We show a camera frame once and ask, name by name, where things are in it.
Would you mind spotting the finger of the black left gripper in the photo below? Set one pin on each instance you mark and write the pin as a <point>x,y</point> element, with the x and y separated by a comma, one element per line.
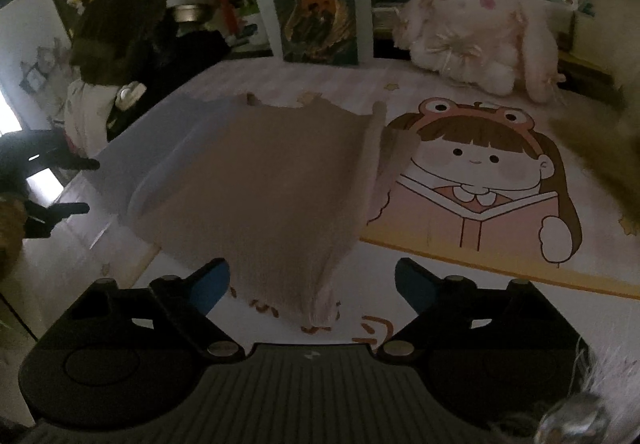
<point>27,152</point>
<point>42,220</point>

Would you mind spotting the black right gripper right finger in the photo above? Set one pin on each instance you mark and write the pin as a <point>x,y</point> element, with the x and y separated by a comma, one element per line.
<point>446,309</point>

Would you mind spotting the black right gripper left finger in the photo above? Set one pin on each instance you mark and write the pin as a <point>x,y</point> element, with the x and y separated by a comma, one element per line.
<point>173,311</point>

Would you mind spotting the beige and blue knit sweater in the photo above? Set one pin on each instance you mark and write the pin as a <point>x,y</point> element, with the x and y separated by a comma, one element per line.
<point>282,194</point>

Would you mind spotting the pink cartoon printed table mat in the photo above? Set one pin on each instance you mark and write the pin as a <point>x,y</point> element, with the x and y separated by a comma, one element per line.
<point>490,192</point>

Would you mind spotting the orange and white cat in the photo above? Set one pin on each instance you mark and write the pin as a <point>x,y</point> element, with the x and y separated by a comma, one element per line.
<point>604,137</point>

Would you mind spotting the white pink plush bunny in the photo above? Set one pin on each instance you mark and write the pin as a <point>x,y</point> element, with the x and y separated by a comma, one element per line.
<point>496,45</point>

